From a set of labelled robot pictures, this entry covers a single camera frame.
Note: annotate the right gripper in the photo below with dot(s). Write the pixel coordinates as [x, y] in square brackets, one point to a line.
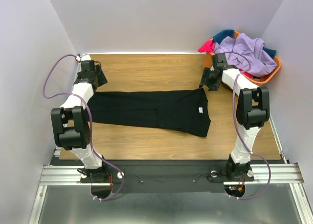
[205, 77]

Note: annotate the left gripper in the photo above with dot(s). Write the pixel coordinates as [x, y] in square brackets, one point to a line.
[101, 78]

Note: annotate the black t shirt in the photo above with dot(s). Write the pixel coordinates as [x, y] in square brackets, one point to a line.
[179, 110]

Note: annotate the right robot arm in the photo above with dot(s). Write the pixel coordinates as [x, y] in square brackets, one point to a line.
[250, 106]

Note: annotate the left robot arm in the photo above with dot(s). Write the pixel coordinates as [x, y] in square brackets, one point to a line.
[70, 122]

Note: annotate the orange laundry basket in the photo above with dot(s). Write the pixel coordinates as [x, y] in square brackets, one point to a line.
[257, 80]

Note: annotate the pink t shirt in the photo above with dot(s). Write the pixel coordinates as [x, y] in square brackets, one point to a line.
[208, 46]

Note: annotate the dark blue t shirt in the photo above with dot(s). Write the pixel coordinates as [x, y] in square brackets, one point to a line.
[222, 35]

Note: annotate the lavender t shirt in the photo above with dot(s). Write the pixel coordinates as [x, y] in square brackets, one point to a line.
[246, 54]

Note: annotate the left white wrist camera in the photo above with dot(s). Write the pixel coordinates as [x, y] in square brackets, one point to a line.
[80, 57]

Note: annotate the right side aluminium rail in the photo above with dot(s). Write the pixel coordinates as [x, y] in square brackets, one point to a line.
[268, 143]

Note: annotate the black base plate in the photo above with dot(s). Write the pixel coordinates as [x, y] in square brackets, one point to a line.
[165, 187]

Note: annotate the aluminium frame rail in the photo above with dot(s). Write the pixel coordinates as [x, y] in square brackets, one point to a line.
[261, 174]

